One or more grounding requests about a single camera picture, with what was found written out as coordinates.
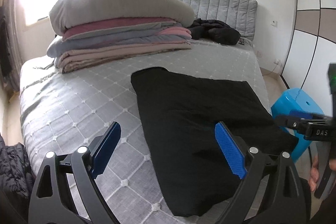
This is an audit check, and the stack of folded duvets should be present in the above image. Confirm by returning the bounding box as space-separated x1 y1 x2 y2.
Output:
49 0 195 37

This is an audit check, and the dark quilted garment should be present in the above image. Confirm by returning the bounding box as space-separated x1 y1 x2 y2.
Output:
0 135 36 203

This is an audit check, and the stack of folded blankets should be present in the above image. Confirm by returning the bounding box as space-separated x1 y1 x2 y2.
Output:
54 39 193 74

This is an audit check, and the blue plastic stool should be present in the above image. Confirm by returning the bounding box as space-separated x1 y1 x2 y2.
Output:
270 88 324 164

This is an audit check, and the black long coat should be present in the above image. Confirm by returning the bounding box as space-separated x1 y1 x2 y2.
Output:
131 67 300 218

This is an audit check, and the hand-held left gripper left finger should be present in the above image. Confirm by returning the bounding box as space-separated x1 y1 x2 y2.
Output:
28 121 122 224

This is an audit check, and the person's right hand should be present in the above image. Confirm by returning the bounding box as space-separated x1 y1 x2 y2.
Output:
308 157 320 191

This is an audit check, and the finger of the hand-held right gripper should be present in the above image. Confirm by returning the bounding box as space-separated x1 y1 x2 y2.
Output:
274 112 328 135

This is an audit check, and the black puffer jacket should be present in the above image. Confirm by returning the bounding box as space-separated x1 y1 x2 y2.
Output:
187 18 241 46

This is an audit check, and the bed with grey quilted cover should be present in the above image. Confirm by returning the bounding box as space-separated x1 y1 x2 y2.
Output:
19 39 272 224

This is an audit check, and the pink folded blanket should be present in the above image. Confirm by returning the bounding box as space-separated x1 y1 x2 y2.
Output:
157 26 192 39

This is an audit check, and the blue-grey folded blanket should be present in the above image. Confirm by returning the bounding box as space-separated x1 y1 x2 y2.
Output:
47 27 192 58

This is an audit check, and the grey padded headboard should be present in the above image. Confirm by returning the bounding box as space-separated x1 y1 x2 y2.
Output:
159 0 258 42

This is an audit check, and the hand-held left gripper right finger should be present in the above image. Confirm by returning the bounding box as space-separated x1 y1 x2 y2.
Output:
215 121 311 224

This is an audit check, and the maroon folded blanket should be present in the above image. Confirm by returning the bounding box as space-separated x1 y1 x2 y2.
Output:
62 17 176 39

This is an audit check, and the white plug with cable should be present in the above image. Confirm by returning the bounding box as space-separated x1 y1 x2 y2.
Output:
261 59 281 76

